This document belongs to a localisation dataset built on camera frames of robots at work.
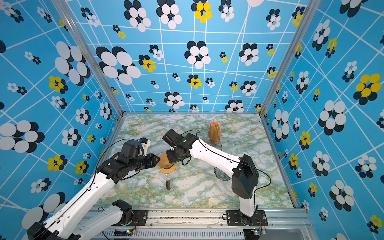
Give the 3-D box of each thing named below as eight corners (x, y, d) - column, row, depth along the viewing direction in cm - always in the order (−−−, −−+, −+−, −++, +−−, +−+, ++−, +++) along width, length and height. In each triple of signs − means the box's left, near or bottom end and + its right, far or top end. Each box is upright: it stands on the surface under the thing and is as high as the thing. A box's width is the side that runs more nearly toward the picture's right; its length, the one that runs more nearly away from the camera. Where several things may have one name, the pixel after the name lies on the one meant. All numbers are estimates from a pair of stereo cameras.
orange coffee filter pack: (209, 142, 104) (210, 134, 96) (209, 130, 111) (209, 121, 103) (220, 142, 104) (222, 134, 96) (218, 130, 111) (220, 121, 103)
